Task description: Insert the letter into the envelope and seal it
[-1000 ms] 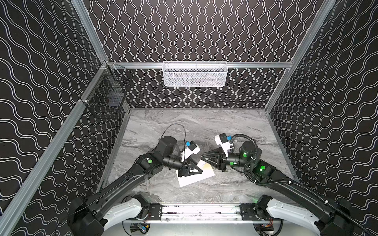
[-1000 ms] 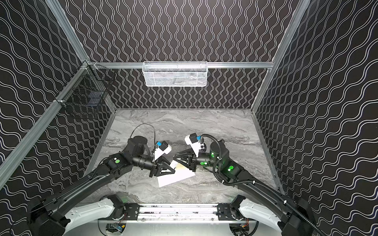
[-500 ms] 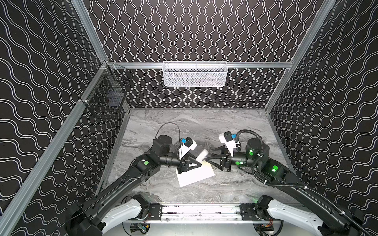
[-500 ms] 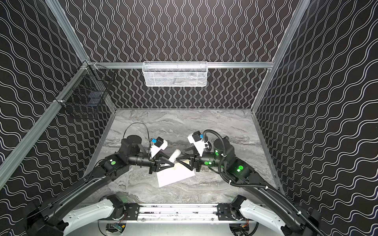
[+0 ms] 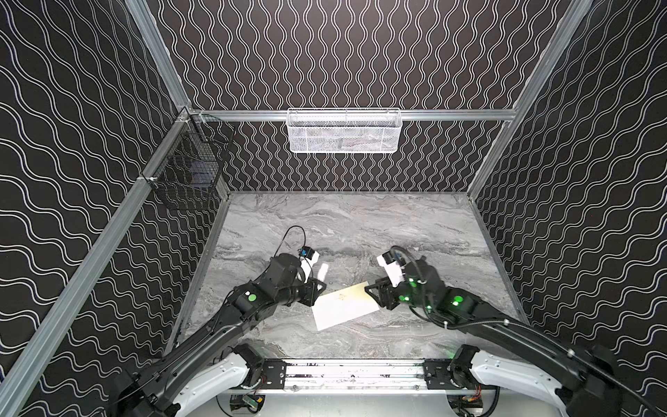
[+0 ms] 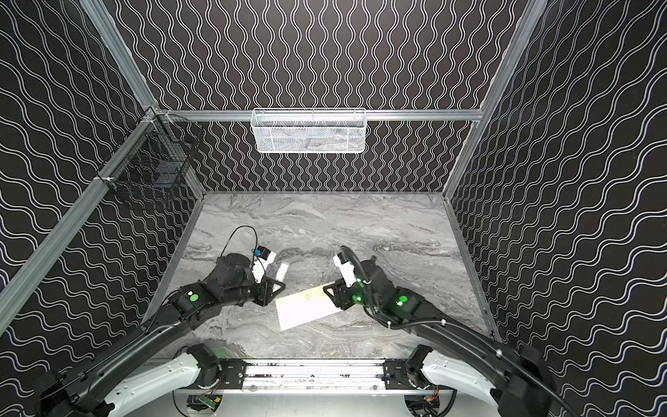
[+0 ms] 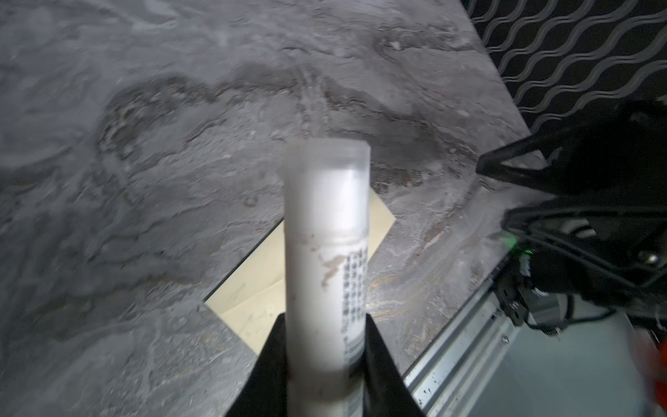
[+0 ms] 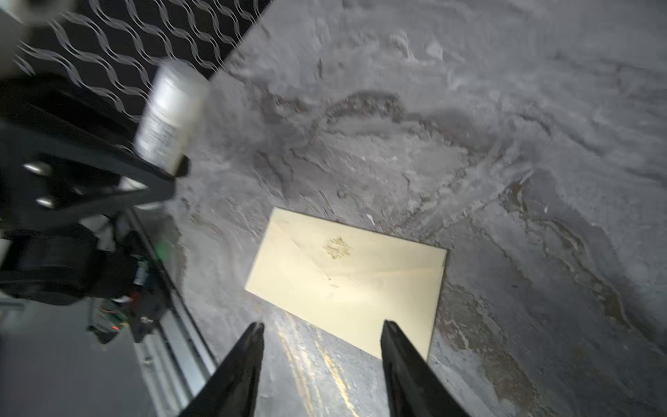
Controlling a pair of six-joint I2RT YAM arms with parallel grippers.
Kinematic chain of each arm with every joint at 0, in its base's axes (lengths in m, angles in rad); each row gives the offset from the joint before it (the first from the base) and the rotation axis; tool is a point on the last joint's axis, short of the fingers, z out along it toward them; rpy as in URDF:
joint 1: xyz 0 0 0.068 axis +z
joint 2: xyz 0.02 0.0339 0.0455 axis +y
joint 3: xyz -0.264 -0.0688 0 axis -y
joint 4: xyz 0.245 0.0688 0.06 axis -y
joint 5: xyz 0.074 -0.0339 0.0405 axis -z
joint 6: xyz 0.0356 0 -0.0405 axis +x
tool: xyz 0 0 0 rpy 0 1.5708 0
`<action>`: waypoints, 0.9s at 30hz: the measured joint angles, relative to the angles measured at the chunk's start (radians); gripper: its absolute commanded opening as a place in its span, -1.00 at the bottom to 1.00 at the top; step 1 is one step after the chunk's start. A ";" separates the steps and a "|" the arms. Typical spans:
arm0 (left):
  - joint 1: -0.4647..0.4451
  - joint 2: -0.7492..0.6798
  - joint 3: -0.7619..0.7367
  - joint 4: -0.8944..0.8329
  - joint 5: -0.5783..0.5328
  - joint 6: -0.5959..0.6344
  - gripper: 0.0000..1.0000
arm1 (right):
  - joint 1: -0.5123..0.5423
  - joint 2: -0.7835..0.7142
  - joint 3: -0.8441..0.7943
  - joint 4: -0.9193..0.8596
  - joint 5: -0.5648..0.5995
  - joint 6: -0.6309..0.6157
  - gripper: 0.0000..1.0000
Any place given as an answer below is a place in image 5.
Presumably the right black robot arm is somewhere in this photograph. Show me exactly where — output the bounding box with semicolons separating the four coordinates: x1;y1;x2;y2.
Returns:
365;255;623;416

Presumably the cream yellow envelope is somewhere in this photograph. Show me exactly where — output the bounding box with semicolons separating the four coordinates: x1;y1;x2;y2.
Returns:
312;281;380;331

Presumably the white wire mesh basket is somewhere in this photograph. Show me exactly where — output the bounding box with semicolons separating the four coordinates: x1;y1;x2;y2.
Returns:
286;108;403;154

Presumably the left thin black cable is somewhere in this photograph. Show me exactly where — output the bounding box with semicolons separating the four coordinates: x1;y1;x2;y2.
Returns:
273;225;308;262

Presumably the white glue stick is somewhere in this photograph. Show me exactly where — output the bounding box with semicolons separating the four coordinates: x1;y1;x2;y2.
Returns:
317;263;329;281

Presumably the black wire basket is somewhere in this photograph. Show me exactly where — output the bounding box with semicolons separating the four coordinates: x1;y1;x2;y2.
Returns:
146;113;224;213

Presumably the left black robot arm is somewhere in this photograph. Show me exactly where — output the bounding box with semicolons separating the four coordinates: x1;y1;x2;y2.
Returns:
105;247;327;416

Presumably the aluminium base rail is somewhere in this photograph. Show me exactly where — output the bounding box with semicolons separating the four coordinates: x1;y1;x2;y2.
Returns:
145;357;566;395

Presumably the black mounting plate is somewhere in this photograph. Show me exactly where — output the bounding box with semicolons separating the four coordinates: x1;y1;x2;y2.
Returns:
214;358;288;390
422;359;493;391

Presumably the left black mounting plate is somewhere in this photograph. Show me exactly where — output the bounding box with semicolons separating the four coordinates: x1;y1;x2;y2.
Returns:
214;358;288;390

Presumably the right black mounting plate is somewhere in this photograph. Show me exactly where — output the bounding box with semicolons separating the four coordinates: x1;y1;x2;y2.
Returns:
422;359;493;391

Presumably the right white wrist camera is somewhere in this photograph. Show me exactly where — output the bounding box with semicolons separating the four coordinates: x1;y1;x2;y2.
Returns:
377;251;404;288

